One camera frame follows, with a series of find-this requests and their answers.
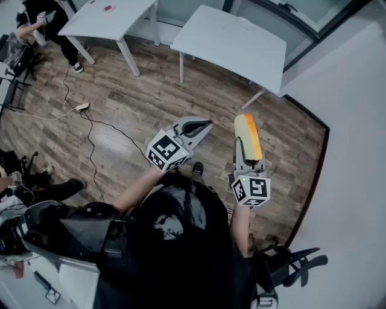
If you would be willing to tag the black head camera mount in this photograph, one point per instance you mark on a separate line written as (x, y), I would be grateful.
(87, 232)

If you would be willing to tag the frosted glass window panel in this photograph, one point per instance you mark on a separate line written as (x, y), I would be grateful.
(193, 7)

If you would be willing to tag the black tripod bundle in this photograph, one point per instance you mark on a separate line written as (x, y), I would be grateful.
(18, 164)

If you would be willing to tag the small red object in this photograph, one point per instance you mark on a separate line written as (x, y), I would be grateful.
(108, 8)

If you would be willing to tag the black metal frame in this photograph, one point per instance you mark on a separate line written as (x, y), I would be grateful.
(12, 90)

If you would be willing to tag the small black-white printed card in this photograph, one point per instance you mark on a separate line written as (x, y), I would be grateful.
(52, 296)

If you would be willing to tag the white power strip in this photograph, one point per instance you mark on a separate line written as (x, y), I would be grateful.
(82, 107)

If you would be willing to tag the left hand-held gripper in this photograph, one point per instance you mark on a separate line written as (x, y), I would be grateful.
(166, 149)

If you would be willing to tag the person's black shoe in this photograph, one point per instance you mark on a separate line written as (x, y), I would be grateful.
(198, 169)

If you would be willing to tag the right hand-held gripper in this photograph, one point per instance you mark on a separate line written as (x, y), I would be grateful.
(250, 190)

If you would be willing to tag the black office chair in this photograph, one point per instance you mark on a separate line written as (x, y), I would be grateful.
(298, 265)

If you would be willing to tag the black-framed window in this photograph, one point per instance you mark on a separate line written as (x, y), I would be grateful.
(316, 9)

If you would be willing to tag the white table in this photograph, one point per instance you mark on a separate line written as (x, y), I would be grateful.
(229, 51)
(99, 24)
(75, 289)

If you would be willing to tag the person's black shirt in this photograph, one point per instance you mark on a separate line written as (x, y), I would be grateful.
(211, 271)

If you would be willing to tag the person's right forearm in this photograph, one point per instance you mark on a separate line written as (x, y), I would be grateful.
(241, 229)

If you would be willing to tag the yellow bread slice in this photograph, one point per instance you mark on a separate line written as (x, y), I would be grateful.
(247, 135)

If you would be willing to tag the person's left forearm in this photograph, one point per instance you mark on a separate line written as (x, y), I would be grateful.
(135, 190)

